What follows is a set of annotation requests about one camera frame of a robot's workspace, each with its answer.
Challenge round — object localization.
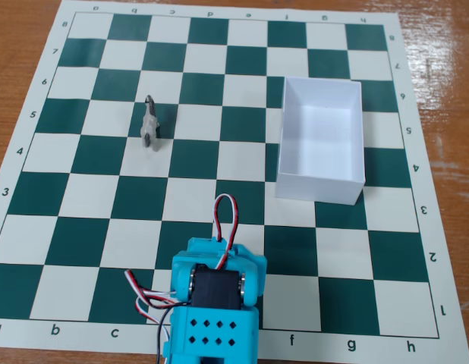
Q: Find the grey toy horse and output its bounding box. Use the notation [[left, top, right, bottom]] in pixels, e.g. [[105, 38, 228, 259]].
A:
[[139, 95, 162, 153]]

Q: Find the white rectangular box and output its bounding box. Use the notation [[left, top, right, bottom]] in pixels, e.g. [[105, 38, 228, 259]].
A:
[[275, 76, 367, 206]]

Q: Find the green and cream chessboard mat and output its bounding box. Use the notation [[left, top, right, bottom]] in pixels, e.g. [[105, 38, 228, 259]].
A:
[[0, 0, 469, 364]]

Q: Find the looped red white black cable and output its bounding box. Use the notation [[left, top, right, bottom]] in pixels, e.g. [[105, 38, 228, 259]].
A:
[[212, 193, 240, 268]]

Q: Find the red white black servo cable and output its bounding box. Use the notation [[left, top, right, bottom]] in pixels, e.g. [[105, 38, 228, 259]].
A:
[[124, 269, 178, 305], [134, 297, 172, 364]]

